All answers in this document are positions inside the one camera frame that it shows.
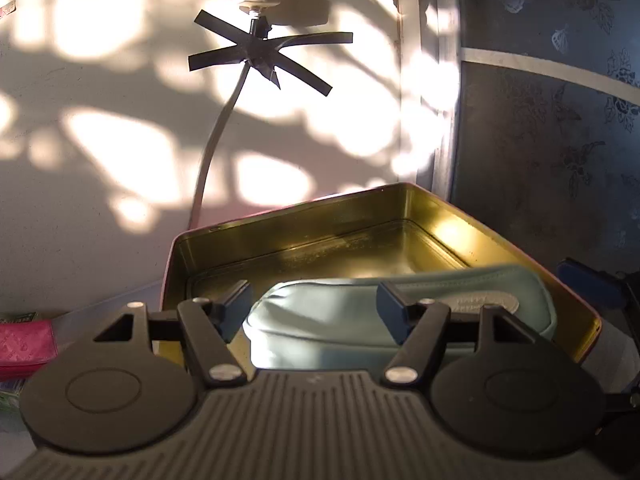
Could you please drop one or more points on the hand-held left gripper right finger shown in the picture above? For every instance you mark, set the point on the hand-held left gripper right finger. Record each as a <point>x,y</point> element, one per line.
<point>392,310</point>

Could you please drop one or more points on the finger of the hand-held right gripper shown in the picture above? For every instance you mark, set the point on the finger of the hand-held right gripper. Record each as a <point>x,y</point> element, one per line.
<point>577,276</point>

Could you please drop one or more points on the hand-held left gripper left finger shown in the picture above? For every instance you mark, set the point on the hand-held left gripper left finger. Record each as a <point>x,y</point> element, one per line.
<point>235,301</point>

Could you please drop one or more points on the light blue zipper pouch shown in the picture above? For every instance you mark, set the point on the light blue zipper pouch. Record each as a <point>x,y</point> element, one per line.
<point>325,320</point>

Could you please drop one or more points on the rectangular metal tin box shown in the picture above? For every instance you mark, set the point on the rectangular metal tin box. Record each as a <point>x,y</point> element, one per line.
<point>325,230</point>

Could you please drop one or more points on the blue floral window film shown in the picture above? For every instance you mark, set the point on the blue floral window film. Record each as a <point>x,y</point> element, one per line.
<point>545,135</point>

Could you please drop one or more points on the pink wallet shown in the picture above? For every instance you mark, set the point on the pink wallet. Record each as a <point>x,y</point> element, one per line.
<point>25,347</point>

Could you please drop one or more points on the black tape cross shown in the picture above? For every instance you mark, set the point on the black tape cross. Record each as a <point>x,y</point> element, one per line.
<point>260,50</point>

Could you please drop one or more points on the white window frame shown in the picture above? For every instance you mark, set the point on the white window frame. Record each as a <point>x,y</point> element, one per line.
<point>427,85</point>

